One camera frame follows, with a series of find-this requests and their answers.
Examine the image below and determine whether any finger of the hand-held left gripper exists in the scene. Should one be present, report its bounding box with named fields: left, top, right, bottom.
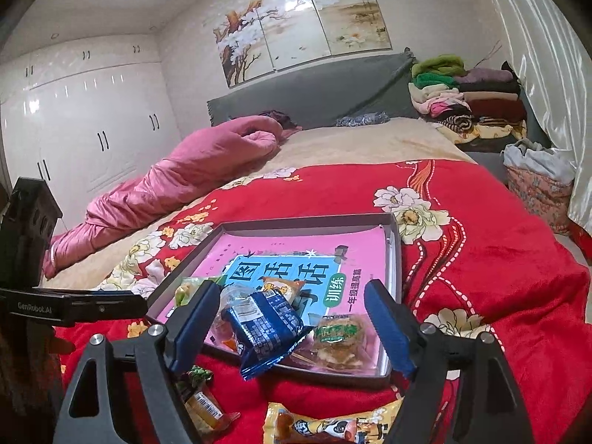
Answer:
left=60, top=289, right=149, bottom=327

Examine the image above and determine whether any blue patterned pillow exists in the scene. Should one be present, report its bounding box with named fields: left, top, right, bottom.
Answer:
left=335, top=110, right=389, bottom=128

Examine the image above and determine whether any shallow brown cardboard box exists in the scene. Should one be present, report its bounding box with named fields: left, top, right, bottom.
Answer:
left=145, top=213, right=403, bottom=390

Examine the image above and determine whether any floral wall painting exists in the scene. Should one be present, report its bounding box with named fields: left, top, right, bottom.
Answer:
left=203, top=0, right=394, bottom=88

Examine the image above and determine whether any green yellow snack packet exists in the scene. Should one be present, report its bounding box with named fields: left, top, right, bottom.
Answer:
left=173, top=275, right=260, bottom=308

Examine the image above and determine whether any white satin curtain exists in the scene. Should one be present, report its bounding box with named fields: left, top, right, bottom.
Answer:
left=476, top=0, right=592, bottom=241

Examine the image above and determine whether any pile of folded clothes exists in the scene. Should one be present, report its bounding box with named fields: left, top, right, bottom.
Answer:
left=409, top=54, right=528, bottom=144

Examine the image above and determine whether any green orange snack packet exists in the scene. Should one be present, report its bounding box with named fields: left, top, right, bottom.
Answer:
left=178, top=364, right=241, bottom=442

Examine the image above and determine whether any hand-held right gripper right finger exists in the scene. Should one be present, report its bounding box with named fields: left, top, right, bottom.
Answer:
left=364, top=279, right=535, bottom=444

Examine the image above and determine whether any white wardrobe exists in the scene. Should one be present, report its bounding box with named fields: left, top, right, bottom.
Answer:
left=0, top=32, right=183, bottom=250

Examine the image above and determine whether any pink book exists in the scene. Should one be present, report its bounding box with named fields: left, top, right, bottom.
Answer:
left=157, top=230, right=394, bottom=375

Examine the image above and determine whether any red floral blanket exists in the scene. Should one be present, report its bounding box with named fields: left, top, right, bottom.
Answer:
left=53, top=158, right=592, bottom=444

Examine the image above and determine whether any grey headboard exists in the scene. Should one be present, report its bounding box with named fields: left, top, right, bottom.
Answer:
left=206, top=48, right=551, bottom=158

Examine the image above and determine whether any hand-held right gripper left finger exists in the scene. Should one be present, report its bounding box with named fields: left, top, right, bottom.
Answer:
left=53, top=280, right=221, bottom=444

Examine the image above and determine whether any floral bag with white cloth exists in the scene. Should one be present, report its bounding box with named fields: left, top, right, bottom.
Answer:
left=503, top=139, right=578, bottom=236

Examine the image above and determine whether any pink quilt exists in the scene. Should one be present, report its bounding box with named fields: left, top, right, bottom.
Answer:
left=41, top=115, right=303, bottom=280

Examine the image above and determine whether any beige bedsheet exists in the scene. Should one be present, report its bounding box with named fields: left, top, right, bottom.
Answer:
left=39, top=118, right=477, bottom=292

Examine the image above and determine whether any dark blue snack packet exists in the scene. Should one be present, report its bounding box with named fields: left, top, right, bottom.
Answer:
left=221, top=290, right=314, bottom=381

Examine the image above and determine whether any dark purple cloth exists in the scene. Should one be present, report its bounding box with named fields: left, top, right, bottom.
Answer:
left=259, top=110, right=301, bottom=130

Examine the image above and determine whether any clear pastry snack packet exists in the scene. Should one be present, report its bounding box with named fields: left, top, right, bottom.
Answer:
left=291, top=312, right=377, bottom=371

